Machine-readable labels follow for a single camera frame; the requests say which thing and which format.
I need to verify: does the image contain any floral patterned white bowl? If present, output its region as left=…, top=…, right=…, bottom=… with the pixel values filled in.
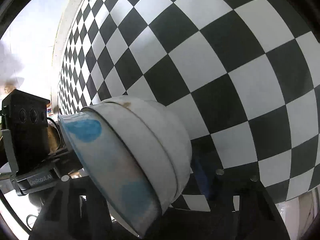
left=58, top=111, right=161, bottom=238

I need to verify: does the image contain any white bowl with dark rim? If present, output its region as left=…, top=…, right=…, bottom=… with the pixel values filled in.
left=82, top=102, right=177, bottom=212

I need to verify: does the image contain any small white bowl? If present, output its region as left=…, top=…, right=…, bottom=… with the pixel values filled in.
left=102, top=96, right=192, bottom=199

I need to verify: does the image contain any black white checkered mat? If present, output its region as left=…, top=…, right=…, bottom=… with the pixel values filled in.
left=59, top=0, right=319, bottom=211

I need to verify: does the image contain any black camera box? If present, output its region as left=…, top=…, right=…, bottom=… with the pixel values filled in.
left=2, top=89, right=50, bottom=176

